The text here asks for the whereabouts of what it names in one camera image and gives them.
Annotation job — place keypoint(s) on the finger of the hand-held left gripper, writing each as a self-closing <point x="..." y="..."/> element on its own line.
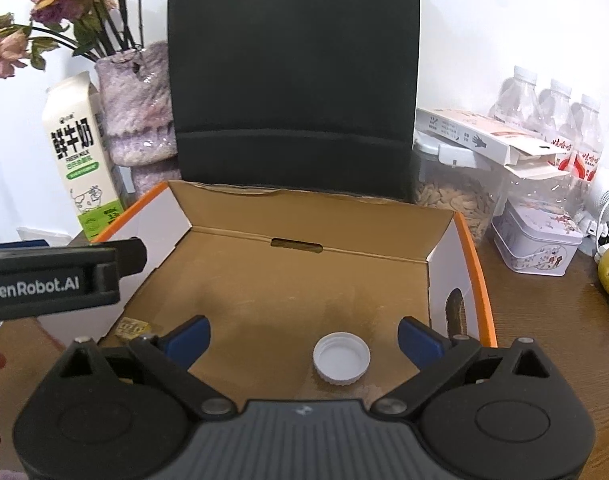
<point x="129" y="257"/>

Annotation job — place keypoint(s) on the black paper bag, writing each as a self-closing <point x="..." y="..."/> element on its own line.
<point x="294" y="85"/>

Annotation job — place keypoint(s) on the fuzzy purple vase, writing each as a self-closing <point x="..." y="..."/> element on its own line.
<point x="134" y="110"/>

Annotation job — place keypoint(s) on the flat white carton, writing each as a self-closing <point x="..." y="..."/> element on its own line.
<point x="464" y="127"/>

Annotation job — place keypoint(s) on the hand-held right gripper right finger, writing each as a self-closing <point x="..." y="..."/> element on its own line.
<point x="419" y="342"/>

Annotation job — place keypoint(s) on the small white fan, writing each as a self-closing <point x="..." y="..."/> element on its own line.
<point x="606" y="195"/>

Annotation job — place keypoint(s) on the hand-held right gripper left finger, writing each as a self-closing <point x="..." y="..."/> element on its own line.
<point x="187" y="342"/>

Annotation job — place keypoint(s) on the white printed tin box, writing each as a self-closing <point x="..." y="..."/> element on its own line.
<point x="534" y="250"/>

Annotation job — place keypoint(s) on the small yellow packet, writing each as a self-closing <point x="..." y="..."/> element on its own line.
<point x="133" y="329"/>

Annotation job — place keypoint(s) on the orange pumpkin-print cardboard box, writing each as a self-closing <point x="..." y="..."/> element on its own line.
<point x="264" y="290"/>

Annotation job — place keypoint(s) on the white plastic bottle cap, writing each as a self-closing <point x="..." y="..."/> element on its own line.
<point x="342" y="360"/>

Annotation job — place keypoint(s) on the clear seed container white lid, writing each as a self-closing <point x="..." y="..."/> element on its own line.
<point x="454" y="205"/>

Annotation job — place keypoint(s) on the dried pink roses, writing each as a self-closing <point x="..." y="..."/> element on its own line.
<point x="4" y="55"/>

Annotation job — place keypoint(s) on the white green milk carton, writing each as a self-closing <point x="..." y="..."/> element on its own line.
<point x="79" y="160"/>

